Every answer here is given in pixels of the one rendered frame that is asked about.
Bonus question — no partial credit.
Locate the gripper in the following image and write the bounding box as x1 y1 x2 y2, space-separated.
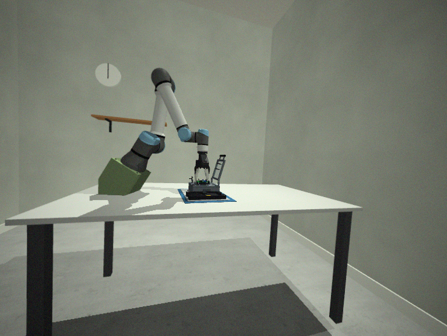
195 151 210 183

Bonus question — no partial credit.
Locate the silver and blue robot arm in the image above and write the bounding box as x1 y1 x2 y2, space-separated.
120 68 209 172

